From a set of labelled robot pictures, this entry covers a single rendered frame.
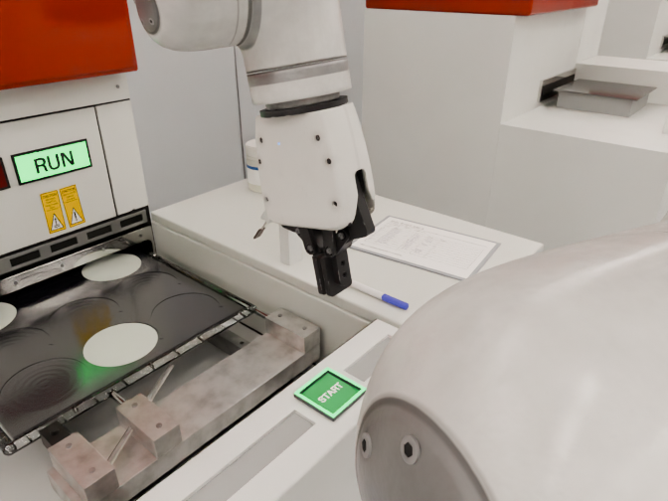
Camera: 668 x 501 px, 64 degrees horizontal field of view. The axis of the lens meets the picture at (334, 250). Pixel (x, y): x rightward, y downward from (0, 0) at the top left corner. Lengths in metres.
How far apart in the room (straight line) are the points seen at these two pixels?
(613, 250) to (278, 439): 0.44
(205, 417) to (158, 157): 2.26
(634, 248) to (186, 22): 0.31
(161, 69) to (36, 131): 1.91
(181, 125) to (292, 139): 2.48
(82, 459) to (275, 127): 0.41
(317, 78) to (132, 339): 0.52
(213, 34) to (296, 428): 0.37
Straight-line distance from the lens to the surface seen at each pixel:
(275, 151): 0.46
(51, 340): 0.87
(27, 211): 0.97
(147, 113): 2.80
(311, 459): 0.54
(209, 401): 0.73
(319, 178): 0.44
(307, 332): 0.77
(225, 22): 0.41
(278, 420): 0.57
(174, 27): 0.40
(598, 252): 0.17
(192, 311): 0.86
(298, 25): 0.43
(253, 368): 0.76
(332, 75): 0.44
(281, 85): 0.43
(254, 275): 0.86
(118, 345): 0.82
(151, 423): 0.67
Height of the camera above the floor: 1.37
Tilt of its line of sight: 28 degrees down
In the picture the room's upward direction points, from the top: straight up
